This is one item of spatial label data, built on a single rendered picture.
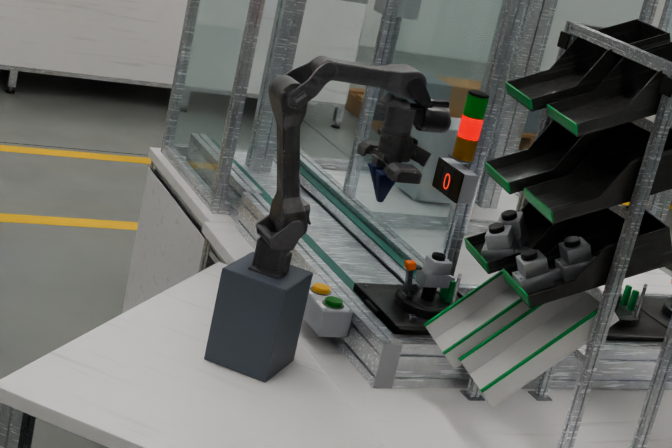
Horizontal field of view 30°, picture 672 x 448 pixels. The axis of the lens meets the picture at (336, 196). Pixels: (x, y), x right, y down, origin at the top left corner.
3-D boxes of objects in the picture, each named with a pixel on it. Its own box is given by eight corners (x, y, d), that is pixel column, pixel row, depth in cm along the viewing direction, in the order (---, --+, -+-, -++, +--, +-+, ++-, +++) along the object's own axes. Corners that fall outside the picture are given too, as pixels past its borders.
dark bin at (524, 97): (531, 112, 226) (525, 73, 224) (506, 93, 238) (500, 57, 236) (674, 71, 230) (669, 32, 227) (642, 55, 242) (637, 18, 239)
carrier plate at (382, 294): (398, 338, 259) (400, 328, 258) (352, 290, 279) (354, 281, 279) (496, 341, 269) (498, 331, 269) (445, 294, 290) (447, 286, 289)
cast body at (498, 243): (483, 264, 239) (477, 231, 236) (488, 253, 243) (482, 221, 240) (526, 262, 236) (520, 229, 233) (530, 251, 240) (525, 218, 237)
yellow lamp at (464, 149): (458, 160, 284) (463, 140, 282) (448, 153, 288) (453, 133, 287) (477, 162, 286) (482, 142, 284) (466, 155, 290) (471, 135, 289)
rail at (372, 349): (372, 388, 255) (384, 340, 252) (235, 227, 331) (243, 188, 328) (396, 388, 257) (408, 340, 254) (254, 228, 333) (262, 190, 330)
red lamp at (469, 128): (463, 139, 282) (468, 119, 281) (453, 133, 287) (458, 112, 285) (482, 141, 284) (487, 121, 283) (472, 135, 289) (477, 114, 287)
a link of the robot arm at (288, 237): (268, 250, 243) (274, 220, 241) (252, 233, 250) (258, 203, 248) (299, 252, 246) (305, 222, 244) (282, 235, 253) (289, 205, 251)
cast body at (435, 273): (423, 287, 269) (431, 257, 267) (414, 279, 273) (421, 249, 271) (456, 289, 273) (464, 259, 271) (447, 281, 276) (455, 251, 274)
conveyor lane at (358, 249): (389, 377, 261) (400, 334, 259) (256, 228, 333) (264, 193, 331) (504, 378, 274) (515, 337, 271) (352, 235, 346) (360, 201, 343)
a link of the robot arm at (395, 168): (403, 141, 240) (431, 144, 243) (364, 113, 256) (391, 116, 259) (393, 181, 242) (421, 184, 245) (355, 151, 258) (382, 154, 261)
